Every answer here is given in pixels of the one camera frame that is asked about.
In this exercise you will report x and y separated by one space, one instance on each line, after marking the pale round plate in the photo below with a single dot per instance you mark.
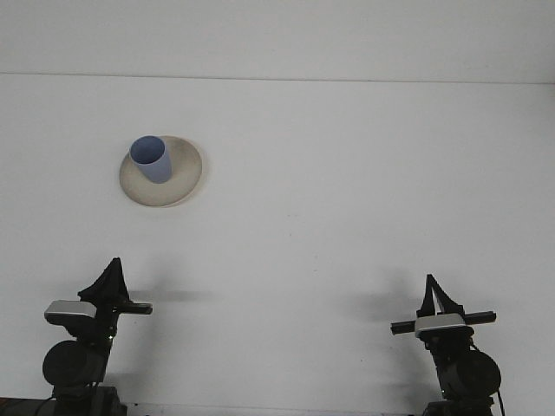
184 182

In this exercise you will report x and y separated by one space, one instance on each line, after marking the pale blue cup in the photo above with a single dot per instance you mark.
154 162

